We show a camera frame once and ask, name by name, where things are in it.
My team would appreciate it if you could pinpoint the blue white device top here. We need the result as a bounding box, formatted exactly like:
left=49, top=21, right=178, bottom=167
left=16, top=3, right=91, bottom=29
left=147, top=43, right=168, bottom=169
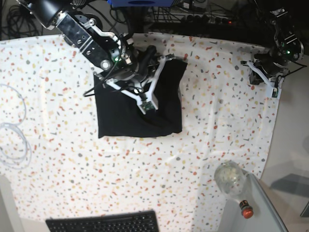
left=108, top=0, right=181, bottom=7

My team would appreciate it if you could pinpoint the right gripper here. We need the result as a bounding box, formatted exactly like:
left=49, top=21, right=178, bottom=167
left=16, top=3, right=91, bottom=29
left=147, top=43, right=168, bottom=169
left=56, top=12, right=175, bottom=83

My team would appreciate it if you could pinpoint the black power strip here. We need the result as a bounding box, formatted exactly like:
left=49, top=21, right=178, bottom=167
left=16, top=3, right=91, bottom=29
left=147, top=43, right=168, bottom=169
left=181, top=14, right=234, bottom=25

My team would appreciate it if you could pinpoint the clear jar with yellow content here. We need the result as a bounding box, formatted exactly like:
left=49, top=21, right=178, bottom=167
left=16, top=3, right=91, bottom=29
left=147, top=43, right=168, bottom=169
left=214, top=161, right=247, bottom=202

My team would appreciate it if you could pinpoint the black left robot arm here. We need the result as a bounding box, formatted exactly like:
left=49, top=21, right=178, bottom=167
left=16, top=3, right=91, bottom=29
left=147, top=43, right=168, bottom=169
left=241, top=0, right=304, bottom=89

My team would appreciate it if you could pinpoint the grey coiled cable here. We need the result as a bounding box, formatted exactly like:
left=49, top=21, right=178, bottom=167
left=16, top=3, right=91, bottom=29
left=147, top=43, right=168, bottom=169
left=0, top=83, right=32, bottom=170

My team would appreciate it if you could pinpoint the black t-shirt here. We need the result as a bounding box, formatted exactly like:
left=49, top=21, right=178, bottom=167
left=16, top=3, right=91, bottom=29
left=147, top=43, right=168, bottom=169
left=95, top=59, right=187, bottom=138

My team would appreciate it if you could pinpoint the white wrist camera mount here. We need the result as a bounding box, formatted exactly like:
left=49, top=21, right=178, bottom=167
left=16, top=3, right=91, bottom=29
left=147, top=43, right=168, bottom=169
left=247, top=61, right=281, bottom=99
left=106, top=55, right=168, bottom=115

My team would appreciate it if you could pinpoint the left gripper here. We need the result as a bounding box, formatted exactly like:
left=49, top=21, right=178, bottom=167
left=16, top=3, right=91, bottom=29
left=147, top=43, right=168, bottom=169
left=240, top=9, right=304, bottom=85

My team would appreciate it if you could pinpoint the black keyboard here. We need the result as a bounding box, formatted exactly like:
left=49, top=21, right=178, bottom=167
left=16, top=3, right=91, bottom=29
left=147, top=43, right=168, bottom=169
left=45, top=210, right=159, bottom=232

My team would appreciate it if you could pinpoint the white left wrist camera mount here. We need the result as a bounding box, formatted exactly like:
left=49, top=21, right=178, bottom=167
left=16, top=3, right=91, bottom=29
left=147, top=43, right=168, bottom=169
left=247, top=61, right=281, bottom=99

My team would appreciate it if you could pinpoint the red emergency stop button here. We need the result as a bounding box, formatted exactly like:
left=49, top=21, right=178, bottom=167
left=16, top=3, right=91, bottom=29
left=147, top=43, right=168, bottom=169
left=239, top=200, right=254, bottom=219

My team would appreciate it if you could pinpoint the terrazzo pattern tablecloth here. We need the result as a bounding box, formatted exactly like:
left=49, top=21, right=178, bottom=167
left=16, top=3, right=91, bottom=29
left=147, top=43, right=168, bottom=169
left=0, top=33, right=279, bottom=231

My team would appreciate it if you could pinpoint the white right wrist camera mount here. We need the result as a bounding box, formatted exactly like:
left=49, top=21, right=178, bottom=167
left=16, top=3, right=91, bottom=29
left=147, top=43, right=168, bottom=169
left=106, top=55, right=168, bottom=115

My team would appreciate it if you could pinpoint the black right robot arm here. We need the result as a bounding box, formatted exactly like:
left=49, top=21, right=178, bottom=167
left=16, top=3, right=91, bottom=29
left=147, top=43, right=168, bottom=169
left=19, top=0, right=175, bottom=85

